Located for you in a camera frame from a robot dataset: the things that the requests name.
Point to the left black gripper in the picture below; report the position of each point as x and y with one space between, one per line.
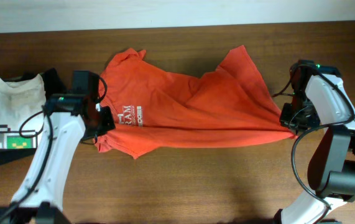
109 121

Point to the folded black garment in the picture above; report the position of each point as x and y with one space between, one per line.
52 85

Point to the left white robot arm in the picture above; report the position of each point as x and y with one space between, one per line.
69 119

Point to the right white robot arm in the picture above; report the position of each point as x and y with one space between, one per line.
319 102

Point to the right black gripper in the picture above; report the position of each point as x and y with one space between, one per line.
292 125

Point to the orange red t-shirt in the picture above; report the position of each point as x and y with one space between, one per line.
228 107

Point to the folded white pixel-print t-shirt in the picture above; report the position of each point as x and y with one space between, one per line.
18 102

